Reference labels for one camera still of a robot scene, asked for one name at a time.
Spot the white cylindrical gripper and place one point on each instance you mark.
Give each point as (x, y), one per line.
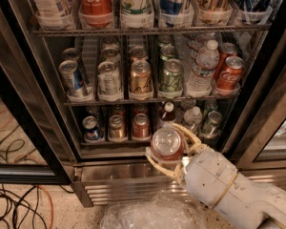
(210, 175)

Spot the red coke can front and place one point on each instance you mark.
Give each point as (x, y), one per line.
(167, 144)

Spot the red coke can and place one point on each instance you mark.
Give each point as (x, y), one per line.
(167, 144)
(230, 73)
(225, 50)

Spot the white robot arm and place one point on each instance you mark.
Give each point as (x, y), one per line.
(246, 204)

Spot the green can bottom shelf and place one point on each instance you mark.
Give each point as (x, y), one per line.
(211, 124)

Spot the clear water bottle bottom shelf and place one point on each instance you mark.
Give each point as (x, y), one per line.
(192, 119)

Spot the clear water bottle shelf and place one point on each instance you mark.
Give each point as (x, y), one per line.
(192, 119)
(203, 69)

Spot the orange can bottom shelf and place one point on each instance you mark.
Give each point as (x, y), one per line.
(141, 127)

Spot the right glass fridge door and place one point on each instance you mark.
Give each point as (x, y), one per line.
(259, 139)

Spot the glass fridge door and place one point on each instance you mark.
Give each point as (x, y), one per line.
(31, 89)
(259, 139)

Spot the gold can bottom shelf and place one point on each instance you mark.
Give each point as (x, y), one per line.
(117, 128)

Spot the green can front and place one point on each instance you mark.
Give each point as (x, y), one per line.
(171, 79)

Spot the stainless fridge base grille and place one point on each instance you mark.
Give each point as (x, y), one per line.
(99, 183)

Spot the gold can front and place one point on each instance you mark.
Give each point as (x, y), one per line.
(141, 77)

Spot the blue pepsi can bottom shelf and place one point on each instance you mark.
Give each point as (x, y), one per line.
(92, 131)

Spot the clear water bottle middle shelf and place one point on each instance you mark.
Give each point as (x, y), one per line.
(203, 69)

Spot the silver white can front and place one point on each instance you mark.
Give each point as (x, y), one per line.
(109, 81)

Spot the silver white can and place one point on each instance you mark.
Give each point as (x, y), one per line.
(110, 42)
(110, 54)
(109, 81)

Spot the blue silver can front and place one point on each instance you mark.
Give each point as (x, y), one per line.
(73, 79)

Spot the blue silver can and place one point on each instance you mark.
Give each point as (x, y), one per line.
(73, 79)
(71, 54)

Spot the gold black can top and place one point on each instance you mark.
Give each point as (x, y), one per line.
(212, 12)

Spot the left glass fridge door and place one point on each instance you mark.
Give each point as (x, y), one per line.
(31, 89)

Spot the blue red can top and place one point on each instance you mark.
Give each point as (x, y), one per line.
(174, 10)

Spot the blue white can top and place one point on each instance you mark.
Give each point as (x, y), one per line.
(252, 11)

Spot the brown drink bottle white cap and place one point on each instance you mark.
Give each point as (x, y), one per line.
(166, 114)

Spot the clear plastic bag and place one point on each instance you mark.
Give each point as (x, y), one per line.
(162, 211)

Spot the large coca-cola bottle top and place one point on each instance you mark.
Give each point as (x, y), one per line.
(97, 12)

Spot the white labelled bottle top left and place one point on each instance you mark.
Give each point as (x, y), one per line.
(55, 15)

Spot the middle wire shelf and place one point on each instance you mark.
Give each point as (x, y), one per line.
(150, 100)

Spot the wire shelf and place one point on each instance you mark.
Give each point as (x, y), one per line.
(151, 31)
(150, 100)

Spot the top wire shelf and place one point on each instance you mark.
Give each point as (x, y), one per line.
(151, 31)

